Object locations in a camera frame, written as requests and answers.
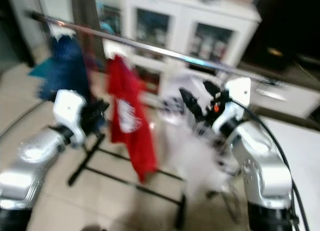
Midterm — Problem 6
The grey curtain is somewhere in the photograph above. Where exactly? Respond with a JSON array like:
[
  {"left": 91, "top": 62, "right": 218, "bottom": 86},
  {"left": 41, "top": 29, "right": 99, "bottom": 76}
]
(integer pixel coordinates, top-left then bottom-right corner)
[{"left": 70, "top": 0, "right": 97, "bottom": 39}]

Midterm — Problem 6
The teal floor mat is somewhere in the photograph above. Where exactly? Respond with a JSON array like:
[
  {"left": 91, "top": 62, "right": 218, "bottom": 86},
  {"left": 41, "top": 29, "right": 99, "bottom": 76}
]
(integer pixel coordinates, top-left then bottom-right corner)
[{"left": 27, "top": 58, "right": 56, "bottom": 79}]

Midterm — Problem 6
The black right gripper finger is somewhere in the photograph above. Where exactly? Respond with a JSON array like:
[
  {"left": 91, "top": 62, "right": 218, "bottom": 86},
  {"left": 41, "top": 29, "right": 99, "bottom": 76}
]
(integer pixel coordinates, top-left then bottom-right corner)
[
  {"left": 202, "top": 80, "right": 225, "bottom": 100},
  {"left": 179, "top": 87, "right": 206, "bottom": 123}
]

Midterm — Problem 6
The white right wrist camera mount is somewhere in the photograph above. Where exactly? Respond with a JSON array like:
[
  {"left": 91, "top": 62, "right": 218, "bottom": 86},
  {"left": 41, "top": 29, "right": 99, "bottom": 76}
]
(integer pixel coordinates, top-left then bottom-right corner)
[{"left": 212, "top": 77, "right": 252, "bottom": 137}]

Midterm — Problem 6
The blue denim garment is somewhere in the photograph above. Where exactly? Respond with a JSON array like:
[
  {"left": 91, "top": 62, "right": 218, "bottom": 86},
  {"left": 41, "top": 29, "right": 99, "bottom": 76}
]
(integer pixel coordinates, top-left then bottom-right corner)
[{"left": 37, "top": 35, "right": 88, "bottom": 102}]

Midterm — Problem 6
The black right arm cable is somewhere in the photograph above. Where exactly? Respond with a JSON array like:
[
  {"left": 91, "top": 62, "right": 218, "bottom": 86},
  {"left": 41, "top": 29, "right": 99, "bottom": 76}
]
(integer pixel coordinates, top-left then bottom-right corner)
[{"left": 245, "top": 102, "right": 312, "bottom": 231}]

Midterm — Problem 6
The red printed t-shirt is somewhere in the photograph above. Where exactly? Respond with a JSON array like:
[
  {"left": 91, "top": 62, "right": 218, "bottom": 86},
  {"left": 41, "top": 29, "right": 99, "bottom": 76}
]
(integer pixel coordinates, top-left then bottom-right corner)
[{"left": 105, "top": 55, "right": 158, "bottom": 184}]

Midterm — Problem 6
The metal clothes rack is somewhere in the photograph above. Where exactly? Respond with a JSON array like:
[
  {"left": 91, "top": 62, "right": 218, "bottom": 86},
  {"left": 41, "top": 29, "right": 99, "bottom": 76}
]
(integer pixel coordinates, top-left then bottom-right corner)
[{"left": 30, "top": 11, "right": 288, "bottom": 231}]

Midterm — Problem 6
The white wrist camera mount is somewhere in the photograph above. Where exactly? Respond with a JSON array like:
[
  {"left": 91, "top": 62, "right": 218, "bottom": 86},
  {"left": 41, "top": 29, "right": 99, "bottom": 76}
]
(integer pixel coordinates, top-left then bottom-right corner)
[
  {"left": 52, "top": 89, "right": 88, "bottom": 147},
  {"left": 212, "top": 77, "right": 252, "bottom": 137}
]

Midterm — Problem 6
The white patterned garment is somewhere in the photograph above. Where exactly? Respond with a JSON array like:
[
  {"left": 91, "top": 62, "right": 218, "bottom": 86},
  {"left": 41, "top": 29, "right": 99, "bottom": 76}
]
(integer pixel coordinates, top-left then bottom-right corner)
[{"left": 157, "top": 73, "right": 241, "bottom": 202}]

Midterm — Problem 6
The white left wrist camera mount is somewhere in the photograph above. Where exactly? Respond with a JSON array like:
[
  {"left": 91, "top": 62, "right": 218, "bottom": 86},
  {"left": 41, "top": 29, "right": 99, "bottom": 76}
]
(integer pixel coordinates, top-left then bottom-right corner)
[{"left": 52, "top": 89, "right": 88, "bottom": 147}]

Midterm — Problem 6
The white glass-door cabinet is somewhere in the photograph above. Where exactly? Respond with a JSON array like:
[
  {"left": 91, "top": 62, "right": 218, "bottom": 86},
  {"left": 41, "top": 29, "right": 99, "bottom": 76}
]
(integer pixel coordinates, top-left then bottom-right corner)
[{"left": 102, "top": 0, "right": 262, "bottom": 92}]

